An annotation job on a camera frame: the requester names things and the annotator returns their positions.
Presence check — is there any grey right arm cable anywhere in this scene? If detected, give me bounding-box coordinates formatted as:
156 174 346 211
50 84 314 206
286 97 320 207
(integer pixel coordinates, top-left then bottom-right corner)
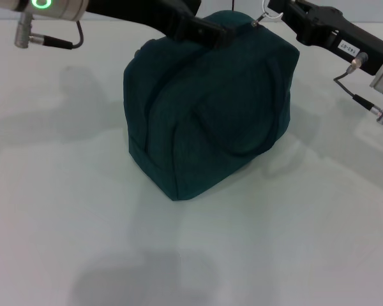
333 52 383 115

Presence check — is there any dark left arm cable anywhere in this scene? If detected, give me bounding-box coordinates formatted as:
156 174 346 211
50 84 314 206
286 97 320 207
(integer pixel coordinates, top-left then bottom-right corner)
31 19 85 50

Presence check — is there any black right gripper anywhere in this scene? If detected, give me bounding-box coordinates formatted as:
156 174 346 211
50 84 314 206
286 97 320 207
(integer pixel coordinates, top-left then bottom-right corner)
267 0 383 77

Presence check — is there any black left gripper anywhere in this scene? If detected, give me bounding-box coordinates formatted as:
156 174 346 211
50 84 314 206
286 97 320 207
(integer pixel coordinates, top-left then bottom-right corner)
84 0 236 50

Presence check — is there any dark teal insulated lunch bag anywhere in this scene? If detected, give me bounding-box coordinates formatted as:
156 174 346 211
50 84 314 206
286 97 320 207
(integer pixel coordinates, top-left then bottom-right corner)
123 0 301 202

